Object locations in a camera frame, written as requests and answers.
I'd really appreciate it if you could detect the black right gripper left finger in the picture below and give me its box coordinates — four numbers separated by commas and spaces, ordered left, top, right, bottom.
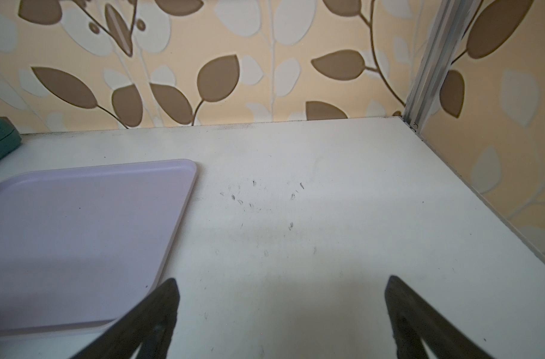
73, 278, 180, 358

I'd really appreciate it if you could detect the lilac plastic tray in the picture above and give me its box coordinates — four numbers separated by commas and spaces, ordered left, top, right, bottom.
0, 159, 198, 340

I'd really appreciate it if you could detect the aluminium frame post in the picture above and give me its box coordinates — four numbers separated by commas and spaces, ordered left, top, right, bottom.
402, 1, 482, 134

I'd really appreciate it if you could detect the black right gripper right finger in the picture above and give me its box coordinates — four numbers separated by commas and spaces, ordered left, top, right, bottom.
385, 275, 492, 358

